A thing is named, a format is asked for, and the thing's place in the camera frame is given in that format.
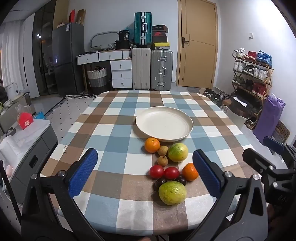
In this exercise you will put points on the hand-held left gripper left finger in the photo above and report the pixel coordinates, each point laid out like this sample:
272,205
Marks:
83,171

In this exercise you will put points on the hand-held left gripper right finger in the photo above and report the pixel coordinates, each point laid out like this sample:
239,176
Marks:
205,172

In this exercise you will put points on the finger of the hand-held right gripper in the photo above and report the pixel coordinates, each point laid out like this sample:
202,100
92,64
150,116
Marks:
274,144
256,158

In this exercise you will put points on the orange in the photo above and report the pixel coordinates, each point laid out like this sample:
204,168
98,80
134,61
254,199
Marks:
190,172
152,145

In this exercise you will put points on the green yellow guava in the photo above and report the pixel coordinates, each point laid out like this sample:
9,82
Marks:
178,152
172,193

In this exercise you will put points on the dark purple plum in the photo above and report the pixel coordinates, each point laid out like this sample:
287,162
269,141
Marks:
180,180
160,183

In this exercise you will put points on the cream round plate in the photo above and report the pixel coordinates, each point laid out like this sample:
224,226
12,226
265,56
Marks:
164,124

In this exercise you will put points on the patterned door mat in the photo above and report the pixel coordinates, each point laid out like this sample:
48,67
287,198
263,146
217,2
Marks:
282,131

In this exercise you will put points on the purple bag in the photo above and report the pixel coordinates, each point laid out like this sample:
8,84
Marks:
269,118

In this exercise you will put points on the red tomato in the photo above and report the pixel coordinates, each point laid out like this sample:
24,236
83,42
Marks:
156,172
171,173

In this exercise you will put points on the checked tablecloth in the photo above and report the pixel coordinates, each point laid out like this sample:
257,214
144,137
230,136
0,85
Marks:
115,143

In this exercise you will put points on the brown longan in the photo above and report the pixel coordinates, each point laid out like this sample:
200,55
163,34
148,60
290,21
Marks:
163,150
162,160

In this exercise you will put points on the grey side cabinet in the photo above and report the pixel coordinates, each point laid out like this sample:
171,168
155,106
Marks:
34,153

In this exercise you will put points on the dotted white rug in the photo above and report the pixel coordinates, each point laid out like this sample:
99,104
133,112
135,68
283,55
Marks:
67,111

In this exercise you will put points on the wooden shoe rack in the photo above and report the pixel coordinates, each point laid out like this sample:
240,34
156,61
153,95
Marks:
269,76

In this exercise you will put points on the scattered dark shoes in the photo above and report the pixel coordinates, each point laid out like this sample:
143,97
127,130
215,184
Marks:
215,95

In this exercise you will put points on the red gift box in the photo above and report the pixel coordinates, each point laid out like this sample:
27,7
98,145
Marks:
26,121

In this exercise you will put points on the row of sneakers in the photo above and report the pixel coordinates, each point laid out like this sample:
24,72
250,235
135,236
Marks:
254,69

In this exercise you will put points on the wicker basket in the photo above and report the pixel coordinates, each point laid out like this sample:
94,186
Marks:
97,76

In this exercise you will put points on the white drawer dresser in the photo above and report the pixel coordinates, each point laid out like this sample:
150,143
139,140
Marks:
121,74

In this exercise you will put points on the silver suitcase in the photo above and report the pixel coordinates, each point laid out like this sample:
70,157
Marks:
161,69

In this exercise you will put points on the grey refrigerator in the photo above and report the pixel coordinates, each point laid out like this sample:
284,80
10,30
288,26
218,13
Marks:
68,60

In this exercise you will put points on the wooden door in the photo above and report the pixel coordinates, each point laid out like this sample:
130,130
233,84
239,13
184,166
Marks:
196,58

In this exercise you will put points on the beige suitcase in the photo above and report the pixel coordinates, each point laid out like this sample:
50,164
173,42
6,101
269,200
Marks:
141,68

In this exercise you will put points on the dark glass cabinet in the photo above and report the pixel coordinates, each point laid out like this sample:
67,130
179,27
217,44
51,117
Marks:
44,53

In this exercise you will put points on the oval mirror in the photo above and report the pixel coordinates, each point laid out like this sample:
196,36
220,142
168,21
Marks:
92,39

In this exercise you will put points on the black storage box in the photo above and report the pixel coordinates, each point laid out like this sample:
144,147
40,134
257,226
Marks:
124,44

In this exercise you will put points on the black shoebox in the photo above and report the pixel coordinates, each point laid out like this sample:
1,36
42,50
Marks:
160,39
160,28

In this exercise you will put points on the black paper bag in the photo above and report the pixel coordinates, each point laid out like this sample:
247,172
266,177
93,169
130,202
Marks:
124,35

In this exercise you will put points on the red shoebox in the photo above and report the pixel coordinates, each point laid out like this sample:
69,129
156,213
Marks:
159,33

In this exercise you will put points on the brown cardboard box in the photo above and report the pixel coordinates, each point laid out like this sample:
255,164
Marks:
81,16

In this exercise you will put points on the red slim box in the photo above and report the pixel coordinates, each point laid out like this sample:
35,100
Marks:
72,16

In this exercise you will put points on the teal suitcase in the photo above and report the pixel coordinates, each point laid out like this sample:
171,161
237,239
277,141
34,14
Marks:
143,27

